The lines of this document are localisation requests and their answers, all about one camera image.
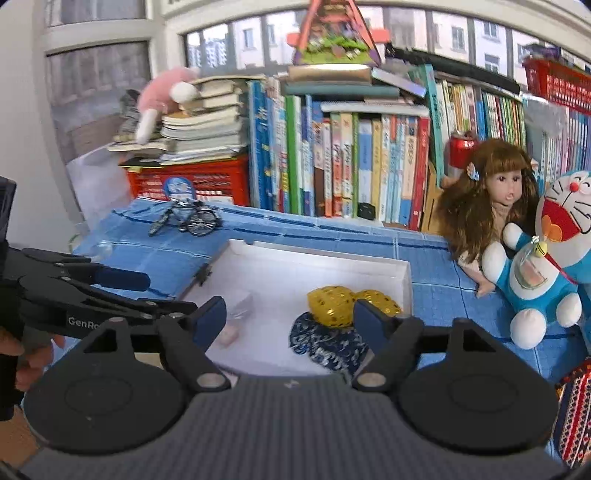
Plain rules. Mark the red patterned woven bag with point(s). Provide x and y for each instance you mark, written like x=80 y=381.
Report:
x=571 y=435

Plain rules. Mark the blue Doraemon plush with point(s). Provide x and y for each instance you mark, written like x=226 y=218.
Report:
x=540 y=275

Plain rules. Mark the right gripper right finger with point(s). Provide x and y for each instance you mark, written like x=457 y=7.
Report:
x=397 y=344

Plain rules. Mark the red soda can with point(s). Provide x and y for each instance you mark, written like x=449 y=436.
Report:
x=460 y=148

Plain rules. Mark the small beige soft piece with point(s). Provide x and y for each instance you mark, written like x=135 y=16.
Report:
x=228 y=335

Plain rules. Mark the miniature black bicycle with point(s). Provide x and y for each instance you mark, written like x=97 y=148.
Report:
x=191 y=216

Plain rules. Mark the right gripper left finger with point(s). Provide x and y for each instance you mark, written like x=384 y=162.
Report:
x=181 y=340

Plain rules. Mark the brown haired doll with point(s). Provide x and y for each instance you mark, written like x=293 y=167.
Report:
x=497 y=187

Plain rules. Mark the row of upright books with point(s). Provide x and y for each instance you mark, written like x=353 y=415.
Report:
x=378 y=149

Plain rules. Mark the red plastic crate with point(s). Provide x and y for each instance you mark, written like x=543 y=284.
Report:
x=223 y=180

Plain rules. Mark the colourful triangular toy house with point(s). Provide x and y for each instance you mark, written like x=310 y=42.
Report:
x=335 y=32

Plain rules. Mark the stack of flat books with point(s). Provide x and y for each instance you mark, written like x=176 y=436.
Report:
x=220 y=123

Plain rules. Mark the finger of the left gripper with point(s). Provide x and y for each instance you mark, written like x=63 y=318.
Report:
x=84 y=299
x=85 y=270

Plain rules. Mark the pink plush on books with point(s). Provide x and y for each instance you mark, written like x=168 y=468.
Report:
x=163 y=95

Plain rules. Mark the gold sequin pouch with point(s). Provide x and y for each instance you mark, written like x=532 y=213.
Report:
x=332 y=306

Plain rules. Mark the navy floral drawstring pouch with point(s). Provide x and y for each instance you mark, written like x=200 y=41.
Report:
x=337 y=349

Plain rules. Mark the white shallow box tray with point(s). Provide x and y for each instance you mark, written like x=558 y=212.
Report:
x=274 y=281

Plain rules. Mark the blue checked tablecloth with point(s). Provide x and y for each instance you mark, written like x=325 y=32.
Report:
x=175 y=261

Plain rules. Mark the person's left hand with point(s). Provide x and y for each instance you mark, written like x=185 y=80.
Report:
x=35 y=361

